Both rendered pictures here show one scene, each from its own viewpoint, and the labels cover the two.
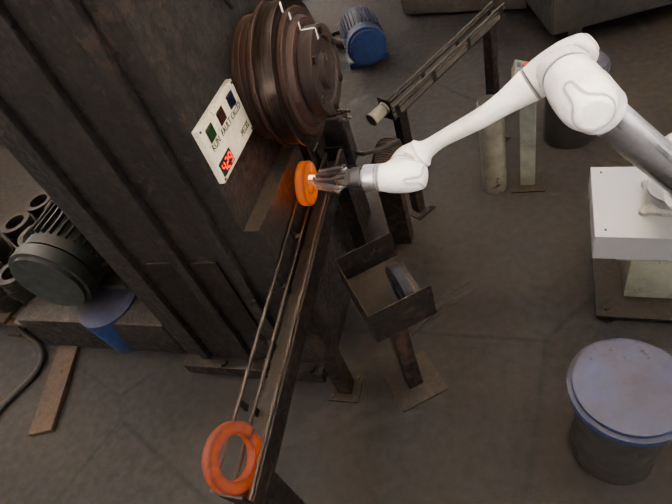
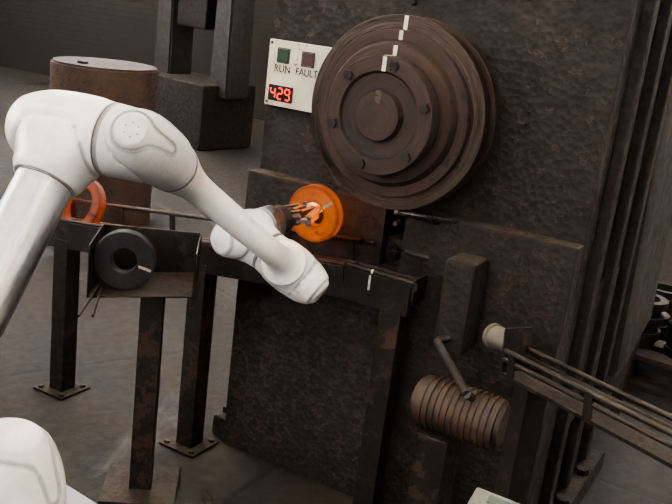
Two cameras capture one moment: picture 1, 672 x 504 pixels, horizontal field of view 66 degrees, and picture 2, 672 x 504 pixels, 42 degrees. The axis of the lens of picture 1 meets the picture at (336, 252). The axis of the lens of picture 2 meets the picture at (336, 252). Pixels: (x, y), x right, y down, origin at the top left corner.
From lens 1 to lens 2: 2.78 m
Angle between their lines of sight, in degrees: 79
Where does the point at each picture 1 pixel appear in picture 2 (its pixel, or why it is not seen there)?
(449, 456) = not seen: hidden behind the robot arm
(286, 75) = (337, 69)
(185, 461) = (214, 352)
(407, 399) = (121, 470)
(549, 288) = not seen: outside the picture
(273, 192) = (300, 181)
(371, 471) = (74, 428)
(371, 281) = (176, 281)
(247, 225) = (264, 169)
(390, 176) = not seen: hidden behind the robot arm
